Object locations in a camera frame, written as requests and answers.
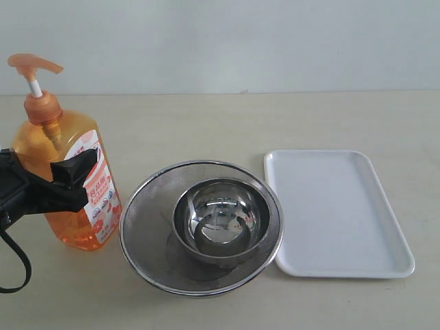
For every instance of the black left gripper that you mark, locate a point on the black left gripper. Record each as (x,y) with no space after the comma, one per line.
(24,193)

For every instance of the orange dish soap pump bottle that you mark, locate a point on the orange dish soap pump bottle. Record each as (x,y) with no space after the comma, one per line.
(52,134)

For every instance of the small stainless steel bowl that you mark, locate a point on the small stainless steel bowl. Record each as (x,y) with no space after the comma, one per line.
(222,221)

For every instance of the steel mesh strainer basket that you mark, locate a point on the steel mesh strainer basket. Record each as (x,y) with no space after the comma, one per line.
(151,248)

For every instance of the white rectangular plastic tray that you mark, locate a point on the white rectangular plastic tray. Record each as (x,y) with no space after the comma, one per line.
(339,222)

